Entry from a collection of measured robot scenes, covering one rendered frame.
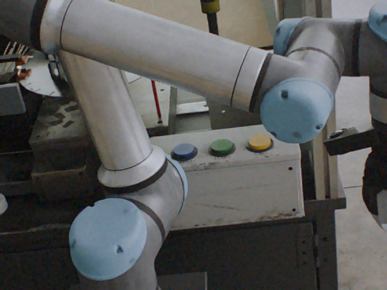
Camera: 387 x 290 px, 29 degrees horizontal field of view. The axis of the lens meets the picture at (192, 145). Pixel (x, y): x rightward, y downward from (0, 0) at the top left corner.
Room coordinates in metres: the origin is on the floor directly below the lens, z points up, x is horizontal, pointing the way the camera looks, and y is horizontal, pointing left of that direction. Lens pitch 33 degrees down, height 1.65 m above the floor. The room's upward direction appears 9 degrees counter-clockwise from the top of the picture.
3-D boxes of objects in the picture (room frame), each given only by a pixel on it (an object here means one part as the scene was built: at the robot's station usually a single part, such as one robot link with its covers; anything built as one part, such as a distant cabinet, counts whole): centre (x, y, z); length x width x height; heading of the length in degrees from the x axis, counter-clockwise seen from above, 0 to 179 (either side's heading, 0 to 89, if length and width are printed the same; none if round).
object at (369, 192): (0.83, -0.25, 0.99); 0.05 x 0.02 x 0.09; 124
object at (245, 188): (1.15, -0.05, 0.82); 0.28 x 0.11 x 0.15; 84
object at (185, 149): (1.14, 0.02, 0.90); 0.04 x 0.04 x 0.02
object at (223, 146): (1.13, -0.05, 0.90); 0.04 x 0.04 x 0.02
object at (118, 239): (0.87, 0.15, 0.91); 0.13 x 0.12 x 0.14; 156
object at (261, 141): (1.12, -0.12, 0.90); 0.04 x 0.04 x 0.02
